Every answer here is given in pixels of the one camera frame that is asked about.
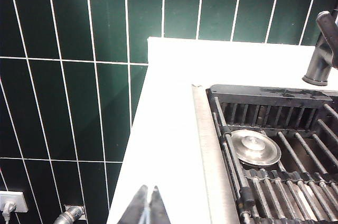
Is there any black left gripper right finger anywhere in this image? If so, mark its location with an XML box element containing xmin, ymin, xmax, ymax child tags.
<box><xmin>149</xmin><ymin>185</ymin><xmax>172</xmax><ymax>224</ymax></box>

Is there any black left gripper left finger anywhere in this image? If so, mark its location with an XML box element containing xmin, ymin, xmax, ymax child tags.
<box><xmin>117</xmin><ymin>184</ymin><xmax>148</xmax><ymax>224</ymax></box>

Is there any black steel sink basin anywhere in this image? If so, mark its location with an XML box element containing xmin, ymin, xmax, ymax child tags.
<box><xmin>192</xmin><ymin>83</ymin><xmax>338</xmax><ymax>224</ymax></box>

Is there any round steel sink stopper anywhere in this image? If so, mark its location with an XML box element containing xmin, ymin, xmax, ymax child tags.
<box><xmin>230</xmin><ymin>129</ymin><xmax>282</xmax><ymax>167</ymax></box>

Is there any black slatted sink basket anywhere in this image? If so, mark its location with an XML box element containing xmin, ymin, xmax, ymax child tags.
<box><xmin>208</xmin><ymin>84</ymin><xmax>333</xmax><ymax>136</ymax></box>

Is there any dark metal kitchen faucet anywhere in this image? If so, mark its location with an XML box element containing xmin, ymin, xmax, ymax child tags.
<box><xmin>302</xmin><ymin>7</ymin><xmax>338</xmax><ymax>87</ymax></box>

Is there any white power plug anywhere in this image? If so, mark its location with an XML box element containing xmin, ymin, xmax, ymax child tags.
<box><xmin>1</xmin><ymin>201</ymin><xmax>17</xmax><ymax>221</ymax></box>

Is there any grey metal wall pipe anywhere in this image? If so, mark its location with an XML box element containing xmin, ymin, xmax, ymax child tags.
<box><xmin>54</xmin><ymin>204</ymin><xmax>86</xmax><ymax>224</ymax></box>

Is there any white wall outlet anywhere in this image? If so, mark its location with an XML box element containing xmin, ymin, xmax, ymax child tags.
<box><xmin>0</xmin><ymin>190</ymin><xmax>29</xmax><ymax>213</ymax></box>

